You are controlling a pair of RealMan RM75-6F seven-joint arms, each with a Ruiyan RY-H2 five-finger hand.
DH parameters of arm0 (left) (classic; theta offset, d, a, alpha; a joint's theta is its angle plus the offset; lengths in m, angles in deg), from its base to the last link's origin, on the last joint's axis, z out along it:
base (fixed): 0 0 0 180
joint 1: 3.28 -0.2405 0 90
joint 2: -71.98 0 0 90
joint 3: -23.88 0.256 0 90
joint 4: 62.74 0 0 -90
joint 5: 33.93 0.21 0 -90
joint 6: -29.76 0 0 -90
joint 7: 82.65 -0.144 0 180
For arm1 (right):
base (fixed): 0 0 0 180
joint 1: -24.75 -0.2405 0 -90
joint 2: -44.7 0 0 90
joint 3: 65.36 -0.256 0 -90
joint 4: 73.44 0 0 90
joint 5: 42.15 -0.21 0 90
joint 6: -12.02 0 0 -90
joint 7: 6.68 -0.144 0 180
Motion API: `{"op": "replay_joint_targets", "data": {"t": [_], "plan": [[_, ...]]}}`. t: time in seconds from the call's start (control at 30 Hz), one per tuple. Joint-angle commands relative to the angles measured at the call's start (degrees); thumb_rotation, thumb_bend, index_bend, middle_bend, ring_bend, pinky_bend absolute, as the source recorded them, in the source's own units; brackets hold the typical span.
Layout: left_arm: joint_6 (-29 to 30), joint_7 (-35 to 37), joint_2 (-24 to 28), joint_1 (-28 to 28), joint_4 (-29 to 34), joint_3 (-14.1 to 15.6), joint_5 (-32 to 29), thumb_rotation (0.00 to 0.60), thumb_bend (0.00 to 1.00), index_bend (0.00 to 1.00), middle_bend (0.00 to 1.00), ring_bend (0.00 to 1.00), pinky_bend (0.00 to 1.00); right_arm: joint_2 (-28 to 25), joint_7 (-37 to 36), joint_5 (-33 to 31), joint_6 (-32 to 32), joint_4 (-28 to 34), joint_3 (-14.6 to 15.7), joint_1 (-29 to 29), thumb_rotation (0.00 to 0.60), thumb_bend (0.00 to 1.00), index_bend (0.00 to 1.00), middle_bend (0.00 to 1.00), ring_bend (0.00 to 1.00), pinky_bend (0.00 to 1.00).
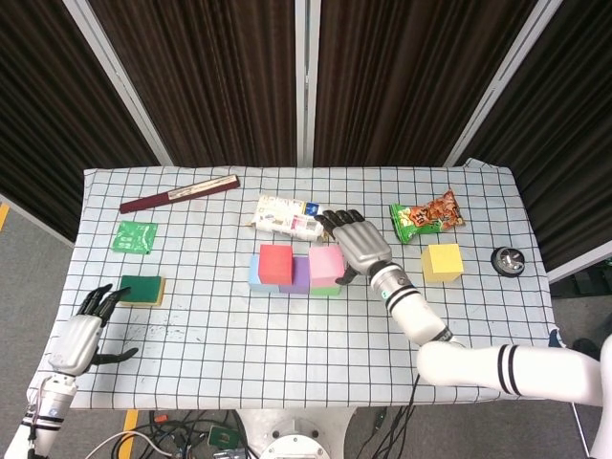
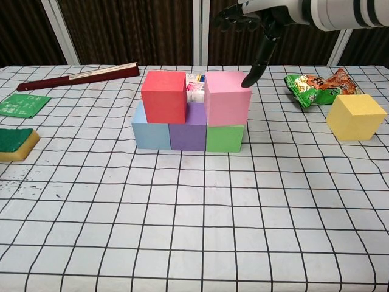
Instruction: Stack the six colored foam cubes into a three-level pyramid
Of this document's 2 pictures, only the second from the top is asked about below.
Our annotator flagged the green yellow sponge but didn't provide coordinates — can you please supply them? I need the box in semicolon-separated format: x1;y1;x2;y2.
0;128;41;162

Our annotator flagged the dark brown partition panel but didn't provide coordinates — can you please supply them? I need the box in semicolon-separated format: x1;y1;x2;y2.
339;27;389;67
57;0;195;66
207;0;344;66
0;0;68;67

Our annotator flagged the green sachet packet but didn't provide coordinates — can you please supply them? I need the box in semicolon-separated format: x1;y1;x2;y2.
0;93;52;119

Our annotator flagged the grey partition post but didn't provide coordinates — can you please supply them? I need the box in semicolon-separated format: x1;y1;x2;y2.
329;29;353;66
193;0;210;66
42;0;82;66

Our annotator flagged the yellow foam cube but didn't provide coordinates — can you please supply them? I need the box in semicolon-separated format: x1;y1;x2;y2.
326;94;388;141

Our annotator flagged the red foam cube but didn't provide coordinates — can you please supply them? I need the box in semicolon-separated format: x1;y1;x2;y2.
140;70;187;125

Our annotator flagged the purple foam cube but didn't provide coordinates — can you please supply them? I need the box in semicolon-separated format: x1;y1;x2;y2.
168;102;208;152

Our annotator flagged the green orange snack bag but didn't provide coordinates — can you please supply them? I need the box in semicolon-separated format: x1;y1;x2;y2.
284;68;363;110

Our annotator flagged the white biscuit package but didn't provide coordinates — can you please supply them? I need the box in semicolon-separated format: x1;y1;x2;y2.
185;72;207;104

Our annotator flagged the dark red folded fan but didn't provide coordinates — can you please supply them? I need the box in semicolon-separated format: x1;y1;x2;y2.
16;61;140;92

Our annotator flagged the green foam cube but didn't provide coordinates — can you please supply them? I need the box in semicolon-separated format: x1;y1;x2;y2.
205;123;245;153

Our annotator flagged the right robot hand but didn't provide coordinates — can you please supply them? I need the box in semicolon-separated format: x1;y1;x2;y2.
212;0;297;89

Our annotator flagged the pink foam cube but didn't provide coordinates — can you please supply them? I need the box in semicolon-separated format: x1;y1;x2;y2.
204;71;253;127

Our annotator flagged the light blue foam cube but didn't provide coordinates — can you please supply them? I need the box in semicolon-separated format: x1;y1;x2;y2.
131;102;171;150

